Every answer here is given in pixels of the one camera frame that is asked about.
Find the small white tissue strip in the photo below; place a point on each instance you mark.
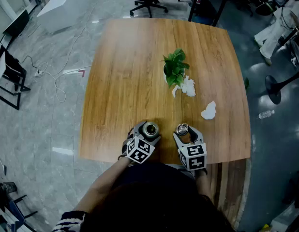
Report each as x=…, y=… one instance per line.
x=174, y=91

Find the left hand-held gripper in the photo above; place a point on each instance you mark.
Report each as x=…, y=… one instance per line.
x=139, y=150

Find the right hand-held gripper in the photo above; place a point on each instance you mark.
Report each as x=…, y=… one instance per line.
x=194, y=157

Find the person's left hand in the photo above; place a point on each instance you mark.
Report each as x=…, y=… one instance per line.
x=125, y=149

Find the clear plastic bottle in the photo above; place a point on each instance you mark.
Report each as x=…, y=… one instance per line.
x=266, y=114

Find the white power strip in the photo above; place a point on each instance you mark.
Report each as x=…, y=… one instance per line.
x=38, y=73

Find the striped black and white sleeve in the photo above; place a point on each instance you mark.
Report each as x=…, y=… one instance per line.
x=67, y=222

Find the white table with black frame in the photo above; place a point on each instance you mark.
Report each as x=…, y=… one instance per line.
x=9, y=66

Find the person's black top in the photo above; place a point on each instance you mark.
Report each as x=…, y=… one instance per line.
x=159, y=174

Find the small metal bottle cap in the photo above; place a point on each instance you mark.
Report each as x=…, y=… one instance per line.
x=182, y=128

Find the green plant in white pot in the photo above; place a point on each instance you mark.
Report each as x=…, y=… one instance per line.
x=175, y=66

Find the white cabinet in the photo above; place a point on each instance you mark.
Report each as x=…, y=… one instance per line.
x=64, y=6

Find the metal cylindrical bottle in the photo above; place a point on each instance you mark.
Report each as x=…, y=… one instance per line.
x=150, y=128

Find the dark phone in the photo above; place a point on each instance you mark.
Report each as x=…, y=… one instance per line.
x=4, y=169

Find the person's left forearm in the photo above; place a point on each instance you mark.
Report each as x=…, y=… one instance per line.
x=103, y=185

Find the black desk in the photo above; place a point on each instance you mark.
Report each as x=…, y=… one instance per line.
x=205, y=4

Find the large crumpled white tissue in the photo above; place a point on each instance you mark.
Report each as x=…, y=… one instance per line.
x=189, y=87

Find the black fan stand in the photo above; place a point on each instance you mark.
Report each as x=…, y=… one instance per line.
x=273, y=89

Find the person's right forearm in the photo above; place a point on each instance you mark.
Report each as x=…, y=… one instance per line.
x=204, y=185

